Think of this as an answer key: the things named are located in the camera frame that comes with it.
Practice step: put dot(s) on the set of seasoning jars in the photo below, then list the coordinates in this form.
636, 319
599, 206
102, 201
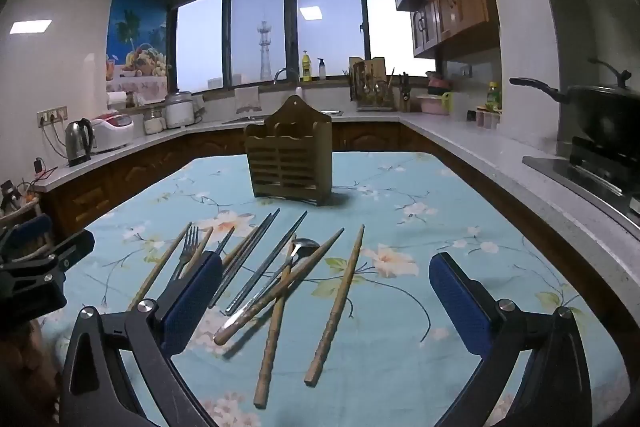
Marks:
487, 118

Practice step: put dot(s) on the metal chopstick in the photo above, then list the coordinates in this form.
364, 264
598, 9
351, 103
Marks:
250, 249
270, 257

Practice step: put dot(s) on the ridged wooden chopstick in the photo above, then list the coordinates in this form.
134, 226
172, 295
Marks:
335, 307
272, 347

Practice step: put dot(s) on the white kitchen countertop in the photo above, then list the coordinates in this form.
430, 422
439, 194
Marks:
480, 152

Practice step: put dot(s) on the black wok with lid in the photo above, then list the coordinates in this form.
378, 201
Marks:
600, 107

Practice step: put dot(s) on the fruit and palm wall poster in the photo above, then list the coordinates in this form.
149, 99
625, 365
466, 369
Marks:
135, 17

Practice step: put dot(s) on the glass storage jar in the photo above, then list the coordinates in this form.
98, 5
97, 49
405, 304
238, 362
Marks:
154, 122

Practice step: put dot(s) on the metal spoon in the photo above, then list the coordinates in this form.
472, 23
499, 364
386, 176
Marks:
305, 246

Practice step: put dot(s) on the pink plastic basin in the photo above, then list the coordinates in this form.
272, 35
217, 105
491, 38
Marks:
430, 104

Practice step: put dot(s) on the thin dark chopstick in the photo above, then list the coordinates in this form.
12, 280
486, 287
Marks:
226, 239

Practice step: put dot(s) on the cooking oil bottle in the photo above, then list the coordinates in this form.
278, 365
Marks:
493, 97

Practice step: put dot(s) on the chrome sink faucet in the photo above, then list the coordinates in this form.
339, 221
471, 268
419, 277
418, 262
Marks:
280, 74

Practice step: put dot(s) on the black power adapter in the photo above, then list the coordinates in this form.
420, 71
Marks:
38, 167

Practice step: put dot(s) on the knife block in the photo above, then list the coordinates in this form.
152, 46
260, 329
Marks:
405, 94

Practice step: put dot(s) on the wall socket strip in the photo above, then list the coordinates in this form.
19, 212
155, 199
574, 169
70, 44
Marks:
50, 116

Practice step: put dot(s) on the hanging dish towel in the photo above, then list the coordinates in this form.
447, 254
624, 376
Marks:
247, 101

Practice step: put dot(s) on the white pump bottle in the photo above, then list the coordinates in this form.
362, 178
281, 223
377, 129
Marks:
322, 71

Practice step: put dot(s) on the pink and green lidded pot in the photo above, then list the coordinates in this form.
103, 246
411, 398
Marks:
438, 83

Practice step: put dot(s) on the brown dark-tipped chopstick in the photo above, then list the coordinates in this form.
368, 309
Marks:
247, 239

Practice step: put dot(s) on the wooden base cabinets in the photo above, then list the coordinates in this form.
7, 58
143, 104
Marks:
125, 177

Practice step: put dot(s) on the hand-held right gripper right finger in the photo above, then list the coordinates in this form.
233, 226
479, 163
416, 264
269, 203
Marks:
460, 307

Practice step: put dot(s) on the white round cooker pot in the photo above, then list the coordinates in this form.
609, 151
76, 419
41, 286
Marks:
177, 109

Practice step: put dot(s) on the kitchen window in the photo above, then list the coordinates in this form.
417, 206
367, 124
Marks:
250, 32

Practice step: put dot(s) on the dish rack with cutting boards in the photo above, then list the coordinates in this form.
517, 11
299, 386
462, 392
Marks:
370, 82

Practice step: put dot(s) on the yellow dish soap bottle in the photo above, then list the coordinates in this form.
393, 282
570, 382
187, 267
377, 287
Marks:
305, 67

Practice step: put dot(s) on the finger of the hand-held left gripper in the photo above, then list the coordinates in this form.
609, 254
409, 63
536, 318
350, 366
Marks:
70, 252
27, 234

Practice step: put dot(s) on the metal fork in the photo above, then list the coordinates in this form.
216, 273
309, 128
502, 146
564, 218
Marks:
187, 244

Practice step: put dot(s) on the steel electric kettle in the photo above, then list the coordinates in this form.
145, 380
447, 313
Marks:
77, 142

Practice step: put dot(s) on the paper towel roll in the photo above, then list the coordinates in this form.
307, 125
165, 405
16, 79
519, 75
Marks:
117, 99

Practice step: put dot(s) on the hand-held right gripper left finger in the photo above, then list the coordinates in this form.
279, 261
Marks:
195, 302

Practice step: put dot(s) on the plain wooden chopstick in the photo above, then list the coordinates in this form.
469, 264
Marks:
160, 267
200, 249

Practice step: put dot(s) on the wooden utensil holder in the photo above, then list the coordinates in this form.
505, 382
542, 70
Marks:
287, 167

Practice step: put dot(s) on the white and red rice cooker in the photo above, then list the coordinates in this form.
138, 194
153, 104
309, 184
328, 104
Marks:
112, 132

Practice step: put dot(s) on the gas stove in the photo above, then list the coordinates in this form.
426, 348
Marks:
590, 167

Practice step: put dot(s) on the floral light blue tablecloth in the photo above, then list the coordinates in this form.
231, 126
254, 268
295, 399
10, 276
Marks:
400, 207

